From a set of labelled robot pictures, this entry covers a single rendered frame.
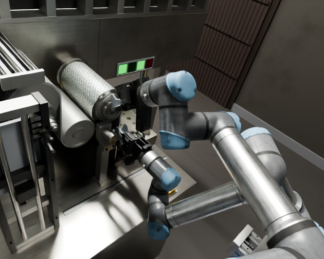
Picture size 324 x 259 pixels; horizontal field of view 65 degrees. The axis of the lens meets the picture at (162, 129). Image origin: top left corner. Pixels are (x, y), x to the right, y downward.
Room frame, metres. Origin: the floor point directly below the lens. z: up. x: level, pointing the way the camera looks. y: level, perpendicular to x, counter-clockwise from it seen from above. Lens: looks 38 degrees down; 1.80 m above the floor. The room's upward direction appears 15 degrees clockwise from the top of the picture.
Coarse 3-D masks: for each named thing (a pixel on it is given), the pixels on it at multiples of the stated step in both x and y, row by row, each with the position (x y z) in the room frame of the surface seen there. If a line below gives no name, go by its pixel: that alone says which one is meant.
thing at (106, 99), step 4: (108, 96) 0.72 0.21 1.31; (116, 96) 0.75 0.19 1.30; (104, 100) 0.71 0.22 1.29; (108, 100) 0.72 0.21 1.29; (100, 104) 0.70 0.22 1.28; (104, 104) 0.71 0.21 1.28; (96, 108) 0.70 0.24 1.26; (100, 108) 0.70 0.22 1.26; (96, 112) 0.69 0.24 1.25; (100, 112) 0.70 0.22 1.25; (120, 112) 0.77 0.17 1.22; (100, 116) 0.70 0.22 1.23; (116, 116) 0.76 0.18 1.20; (100, 120) 0.70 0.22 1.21; (104, 120) 0.72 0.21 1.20
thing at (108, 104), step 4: (108, 104) 0.71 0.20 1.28; (104, 108) 0.70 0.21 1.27; (108, 108) 0.71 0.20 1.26; (104, 112) 0.70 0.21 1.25; (108, 112) 0.71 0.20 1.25; (112, 112) 0.73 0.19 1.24; (116, 112) 0.74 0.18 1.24; (104, 116) 0.70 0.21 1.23; (108, 116) 0.71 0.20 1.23; (112, 116) 0.73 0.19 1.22
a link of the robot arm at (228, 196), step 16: (272, 160) 0.57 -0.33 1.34; (208, 192) 0.53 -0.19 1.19; (224, 192) 0.51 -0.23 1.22; (240, 192) 0.50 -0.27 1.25; (160, 208) 0.52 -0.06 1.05; (176, 208) 0.50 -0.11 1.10; (192, 208) 0.49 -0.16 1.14; (208, 208) 0.49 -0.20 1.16; (224, 208) 0.49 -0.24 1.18; (160, 224) 0.46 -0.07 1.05; (176, 224) 0.47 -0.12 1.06
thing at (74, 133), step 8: (64, 96) 0.76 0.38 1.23; (64, 104) 0.71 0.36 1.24; (72, 104) 0.73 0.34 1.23; (64, 112) 0.67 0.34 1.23; (72, 112) 0.68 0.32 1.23; (80, 112) 0.70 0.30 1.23; (64, 120) 0.64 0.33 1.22; (72, 120) 0.64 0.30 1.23; (80, 120) 0.65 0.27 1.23; (88, 120) 0.67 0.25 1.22; (64, 128) 0.61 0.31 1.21; (72, 128) 0.63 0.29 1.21; (80, 128) 0.65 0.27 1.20; (88, 128) 0.68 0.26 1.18; (64, 136) 0.60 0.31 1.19; (72, 136) 0.63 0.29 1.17; (80, 136) 0.65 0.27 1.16; (88, 136) 0.68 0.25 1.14; (72, 144) 0.63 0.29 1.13; (80, 144) 0.65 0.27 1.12
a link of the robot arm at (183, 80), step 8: (176, 72) 0.57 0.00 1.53; (184, 72) 0.57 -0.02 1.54; (152, 80) 0.61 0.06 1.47; (160, 80) 0.57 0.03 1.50; (168, 80) 0.55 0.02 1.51; (176, 80) 0.54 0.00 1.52; (184, 80) 0.55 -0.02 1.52; (192, 80) 0.57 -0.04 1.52; (152, 88) 0.58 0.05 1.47; (160, 88) 0.56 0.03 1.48; (168, 88) 0.54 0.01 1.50; (176, 88) 0.53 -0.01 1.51; (184, 88) 0.54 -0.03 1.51; (192, 88) 0.56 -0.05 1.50; (152, 96) 0.57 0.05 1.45; (160, 96) 0.55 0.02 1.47; (168, 96) 0.54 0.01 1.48; (176, 96) 0.53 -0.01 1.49; (184, 96) 0.53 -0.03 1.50; (192, 96) 0.55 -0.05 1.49; (160, 104) 0.53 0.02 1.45; (168, 104) 0.52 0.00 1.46; (176, 104) 0.53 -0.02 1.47; (184, 104) 0.54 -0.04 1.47
